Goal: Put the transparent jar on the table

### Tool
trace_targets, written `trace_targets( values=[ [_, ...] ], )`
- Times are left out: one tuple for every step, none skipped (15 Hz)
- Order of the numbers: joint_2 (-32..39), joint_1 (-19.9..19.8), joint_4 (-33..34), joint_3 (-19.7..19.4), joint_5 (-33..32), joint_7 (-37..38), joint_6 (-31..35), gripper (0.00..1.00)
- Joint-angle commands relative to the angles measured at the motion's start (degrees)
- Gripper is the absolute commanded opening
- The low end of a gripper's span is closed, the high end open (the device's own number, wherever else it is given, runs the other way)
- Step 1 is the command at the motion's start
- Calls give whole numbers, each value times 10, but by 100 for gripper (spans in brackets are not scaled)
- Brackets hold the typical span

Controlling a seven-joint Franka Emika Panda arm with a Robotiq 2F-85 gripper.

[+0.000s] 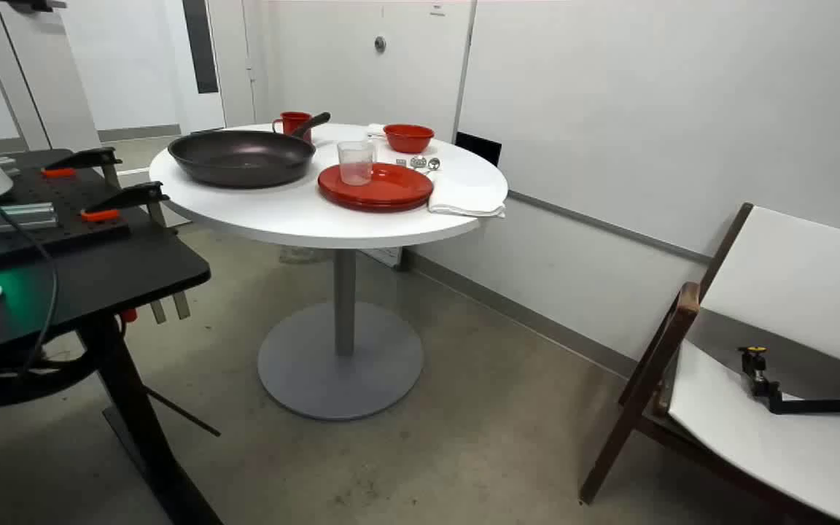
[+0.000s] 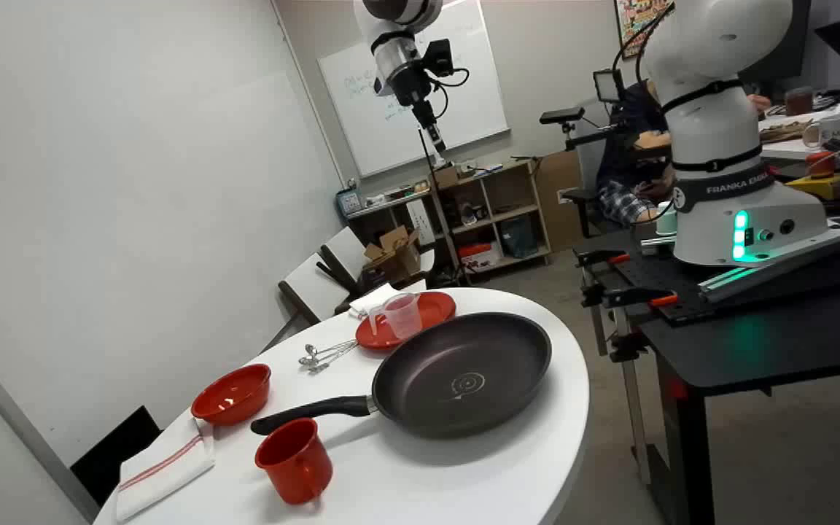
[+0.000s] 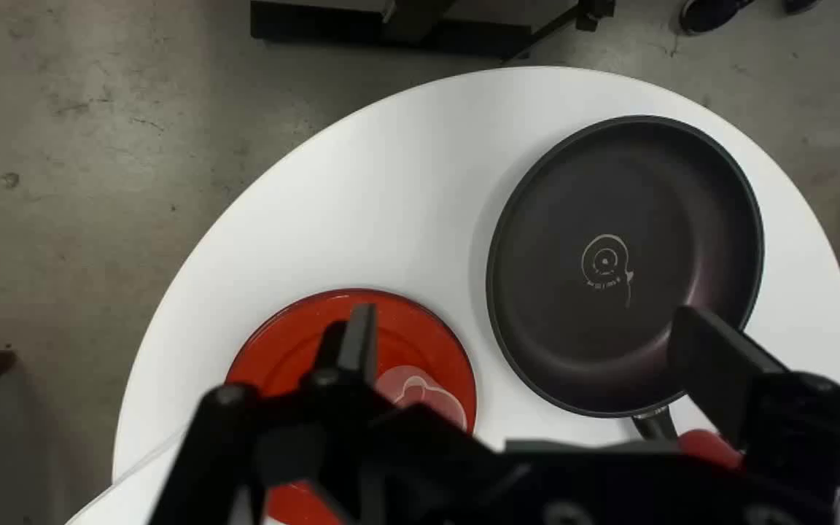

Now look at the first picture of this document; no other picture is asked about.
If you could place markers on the red mug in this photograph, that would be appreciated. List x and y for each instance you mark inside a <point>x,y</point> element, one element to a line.
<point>293,124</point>

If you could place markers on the round white pedestal table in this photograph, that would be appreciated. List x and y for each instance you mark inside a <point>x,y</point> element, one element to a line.
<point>341,329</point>

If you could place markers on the red plate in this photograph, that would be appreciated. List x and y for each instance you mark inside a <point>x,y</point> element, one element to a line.
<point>392,194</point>

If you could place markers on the round door lock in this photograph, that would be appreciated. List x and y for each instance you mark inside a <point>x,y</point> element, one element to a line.
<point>381,43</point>

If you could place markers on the black panel at wall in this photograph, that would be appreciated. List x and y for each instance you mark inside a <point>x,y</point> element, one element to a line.
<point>483,145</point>

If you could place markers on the black frying pan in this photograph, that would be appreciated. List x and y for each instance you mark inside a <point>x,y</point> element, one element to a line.
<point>241,157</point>

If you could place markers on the wooden frame with white panels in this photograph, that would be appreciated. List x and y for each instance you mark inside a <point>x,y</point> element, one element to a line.
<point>789,280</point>

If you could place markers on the red bowl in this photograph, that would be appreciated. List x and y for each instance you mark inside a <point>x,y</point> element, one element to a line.
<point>410,137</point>

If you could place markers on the white towel with red stripes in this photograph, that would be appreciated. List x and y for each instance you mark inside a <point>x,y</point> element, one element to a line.
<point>468,189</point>

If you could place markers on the silver metal measuring spoons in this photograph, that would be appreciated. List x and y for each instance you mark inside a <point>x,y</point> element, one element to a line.
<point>422,162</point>

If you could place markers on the black desk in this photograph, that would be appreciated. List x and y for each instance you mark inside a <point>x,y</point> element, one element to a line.
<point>101,271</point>

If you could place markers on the silver aluminium rail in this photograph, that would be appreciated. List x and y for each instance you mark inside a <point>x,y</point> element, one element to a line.
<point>0,217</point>

